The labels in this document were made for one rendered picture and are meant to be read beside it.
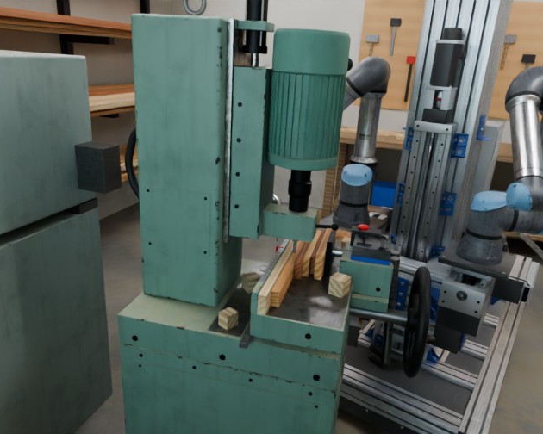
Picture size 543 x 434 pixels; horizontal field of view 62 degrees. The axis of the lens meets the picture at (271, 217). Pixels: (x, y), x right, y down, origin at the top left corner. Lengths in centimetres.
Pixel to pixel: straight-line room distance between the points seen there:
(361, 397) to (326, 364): 88
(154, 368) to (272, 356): 33
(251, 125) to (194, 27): 25
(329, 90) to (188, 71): 32
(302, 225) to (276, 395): 43
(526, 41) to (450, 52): 264
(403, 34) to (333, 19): 63
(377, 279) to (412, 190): 69
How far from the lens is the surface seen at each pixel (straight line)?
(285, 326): 103
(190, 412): 132
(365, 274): 120
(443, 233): 193
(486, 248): 169
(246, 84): 108
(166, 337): 121
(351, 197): 179
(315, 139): 105
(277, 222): 116
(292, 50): 104
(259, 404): 122
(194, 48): 108
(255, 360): 115
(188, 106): 109
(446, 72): 173
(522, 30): 435
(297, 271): 118
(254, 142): 109
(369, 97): 187
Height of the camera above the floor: 145
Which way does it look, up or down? 20 degrees down
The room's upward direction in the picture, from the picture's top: 3 degrees clockwise
